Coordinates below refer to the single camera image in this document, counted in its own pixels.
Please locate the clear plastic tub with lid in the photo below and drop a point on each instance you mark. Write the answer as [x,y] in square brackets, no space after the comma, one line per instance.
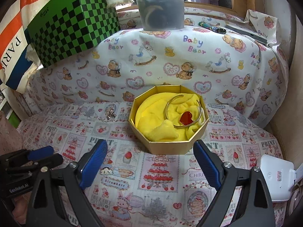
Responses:
[161,7]

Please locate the striped canvas tote bag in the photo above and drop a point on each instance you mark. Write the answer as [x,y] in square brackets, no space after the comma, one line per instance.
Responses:
[14,52]

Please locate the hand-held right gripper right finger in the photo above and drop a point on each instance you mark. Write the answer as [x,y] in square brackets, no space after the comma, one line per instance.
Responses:
[207,166]

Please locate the grey remote control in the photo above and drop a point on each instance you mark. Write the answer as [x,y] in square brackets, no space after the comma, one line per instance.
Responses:
[248,33]

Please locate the white plastic device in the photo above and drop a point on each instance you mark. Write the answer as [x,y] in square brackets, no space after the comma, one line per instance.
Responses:
[277,179]

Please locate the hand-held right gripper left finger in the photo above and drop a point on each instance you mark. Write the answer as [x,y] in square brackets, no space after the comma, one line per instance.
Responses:
[93,164]

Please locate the bear print cloth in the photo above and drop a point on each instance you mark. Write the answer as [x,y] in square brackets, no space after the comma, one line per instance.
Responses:
[177,59]

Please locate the green pen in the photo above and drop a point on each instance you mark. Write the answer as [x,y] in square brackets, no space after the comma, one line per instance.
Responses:
[210,26]

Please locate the yellow cloth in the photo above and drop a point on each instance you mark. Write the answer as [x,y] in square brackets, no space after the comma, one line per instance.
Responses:
[151,113]

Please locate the green black checkered box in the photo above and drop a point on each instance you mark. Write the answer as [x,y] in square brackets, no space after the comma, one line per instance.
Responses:
[71,28]

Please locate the gold bangle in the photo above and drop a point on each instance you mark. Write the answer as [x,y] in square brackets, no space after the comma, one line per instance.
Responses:
[167,113]

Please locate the pink cloth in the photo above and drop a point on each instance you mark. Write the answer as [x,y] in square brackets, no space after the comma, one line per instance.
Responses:
[8,130]

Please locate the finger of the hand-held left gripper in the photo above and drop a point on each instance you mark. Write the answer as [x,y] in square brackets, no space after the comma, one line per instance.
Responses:
[51,160]
[40,152]

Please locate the red heart pendant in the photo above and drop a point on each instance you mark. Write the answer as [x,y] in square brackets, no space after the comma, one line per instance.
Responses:
[186,118]

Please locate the gold octagonal box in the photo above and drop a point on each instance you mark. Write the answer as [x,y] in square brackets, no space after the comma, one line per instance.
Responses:
[170,147]

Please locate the strawberry print cloth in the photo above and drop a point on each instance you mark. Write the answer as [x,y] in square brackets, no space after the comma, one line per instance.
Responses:
[132,177]

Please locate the silver charm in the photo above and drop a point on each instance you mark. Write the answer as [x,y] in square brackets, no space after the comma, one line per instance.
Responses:
[111,114]

